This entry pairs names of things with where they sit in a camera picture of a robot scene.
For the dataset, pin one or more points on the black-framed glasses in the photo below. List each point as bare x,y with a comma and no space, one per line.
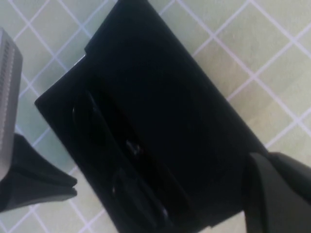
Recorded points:
92,121

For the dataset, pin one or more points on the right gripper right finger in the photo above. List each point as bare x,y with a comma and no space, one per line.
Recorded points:
296,177

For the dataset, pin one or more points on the black glasses case blue print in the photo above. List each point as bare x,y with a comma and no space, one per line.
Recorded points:
170,97

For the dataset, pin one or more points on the green white-grid tablecloth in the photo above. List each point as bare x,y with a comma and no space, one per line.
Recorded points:
255,48

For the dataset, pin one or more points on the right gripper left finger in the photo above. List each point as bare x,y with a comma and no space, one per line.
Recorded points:
264,208

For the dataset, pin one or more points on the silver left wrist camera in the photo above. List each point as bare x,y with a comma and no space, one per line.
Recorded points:
7,97

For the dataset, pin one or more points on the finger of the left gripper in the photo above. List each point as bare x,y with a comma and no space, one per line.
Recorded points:
31,172
29,199

